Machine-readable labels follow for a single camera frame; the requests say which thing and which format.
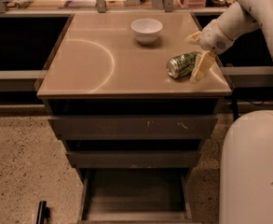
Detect white ceramic bowl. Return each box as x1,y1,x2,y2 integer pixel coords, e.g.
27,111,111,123
130,19,163,45

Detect bottom open grey drawer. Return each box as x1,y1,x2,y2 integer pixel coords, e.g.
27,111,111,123
77,169,192,224

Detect grey drawer cabinet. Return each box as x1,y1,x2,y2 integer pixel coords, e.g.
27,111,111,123
34,11,235,224

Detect middle grey drawer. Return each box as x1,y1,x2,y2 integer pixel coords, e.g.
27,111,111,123
66,150,200,169

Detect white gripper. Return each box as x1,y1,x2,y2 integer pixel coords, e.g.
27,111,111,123
184,19,234,82

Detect black object on floor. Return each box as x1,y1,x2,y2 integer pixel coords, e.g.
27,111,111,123
35,201,50,224

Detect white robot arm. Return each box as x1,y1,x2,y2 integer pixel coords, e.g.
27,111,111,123
187,0,273,224

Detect top grey drawer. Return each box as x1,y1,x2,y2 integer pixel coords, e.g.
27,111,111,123
48,115,218,140

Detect green soda can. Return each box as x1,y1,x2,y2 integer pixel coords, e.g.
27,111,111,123
167,51,200,78

